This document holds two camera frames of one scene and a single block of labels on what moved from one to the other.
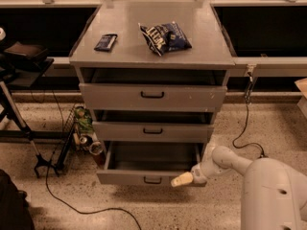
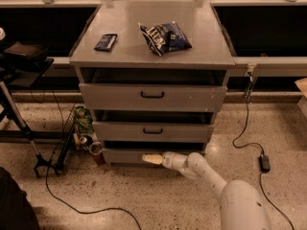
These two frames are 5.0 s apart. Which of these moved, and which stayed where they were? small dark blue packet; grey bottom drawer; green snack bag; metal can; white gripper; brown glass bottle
Moved: grey bottom drawer; white gripper
Stayed: brown glass bottle; green snack bag; metal can; small dark blue packet
